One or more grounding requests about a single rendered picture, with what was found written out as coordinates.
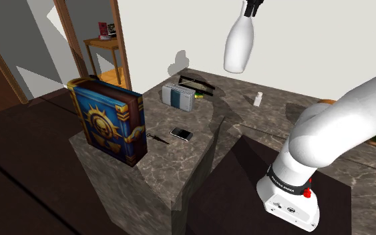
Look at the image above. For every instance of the grey radio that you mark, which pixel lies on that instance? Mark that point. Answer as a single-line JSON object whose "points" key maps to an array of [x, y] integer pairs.
{"points": [[178, 97]]}

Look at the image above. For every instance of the black phone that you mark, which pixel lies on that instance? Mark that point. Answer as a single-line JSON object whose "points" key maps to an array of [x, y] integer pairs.
{"points": [[181, 133]]}

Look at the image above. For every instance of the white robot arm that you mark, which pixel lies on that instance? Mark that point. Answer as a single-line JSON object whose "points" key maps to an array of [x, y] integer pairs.
{"points": [[324, 136]]}

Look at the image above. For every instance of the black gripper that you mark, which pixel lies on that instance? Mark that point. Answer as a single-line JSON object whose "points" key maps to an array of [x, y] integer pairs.
{"points": [[256, 1]]}

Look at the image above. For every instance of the small black dagger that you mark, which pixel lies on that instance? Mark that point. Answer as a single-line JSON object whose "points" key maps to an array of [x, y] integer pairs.
{"points": [[156, 138]]}

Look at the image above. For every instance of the tall white bottle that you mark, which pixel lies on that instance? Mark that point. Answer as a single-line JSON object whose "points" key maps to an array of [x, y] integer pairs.
{"points": [[239, 45]]}

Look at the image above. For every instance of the wooden side table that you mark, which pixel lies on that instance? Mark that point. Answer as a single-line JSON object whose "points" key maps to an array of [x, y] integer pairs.
{"points": [[104, 43]]}

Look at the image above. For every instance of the blue book with gold skull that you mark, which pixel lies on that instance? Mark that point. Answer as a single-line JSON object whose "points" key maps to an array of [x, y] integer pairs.
{"points": [[106, 123]]}

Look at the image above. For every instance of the wooden door frame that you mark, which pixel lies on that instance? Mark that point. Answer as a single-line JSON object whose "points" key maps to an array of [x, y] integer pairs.
{"points": [[2, 65], [72, 35]]}

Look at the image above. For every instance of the small yellow green thing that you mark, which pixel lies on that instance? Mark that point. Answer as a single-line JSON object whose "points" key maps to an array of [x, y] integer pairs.
{"points": [[198, 96]]}

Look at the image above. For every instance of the small white bottle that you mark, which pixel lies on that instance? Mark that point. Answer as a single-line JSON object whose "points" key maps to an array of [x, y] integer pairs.
{"points": [[258, 99]]}

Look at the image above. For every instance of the orange round thing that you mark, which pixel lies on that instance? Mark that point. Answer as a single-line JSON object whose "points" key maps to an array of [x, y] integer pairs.
{"points": [[326, 102]]}

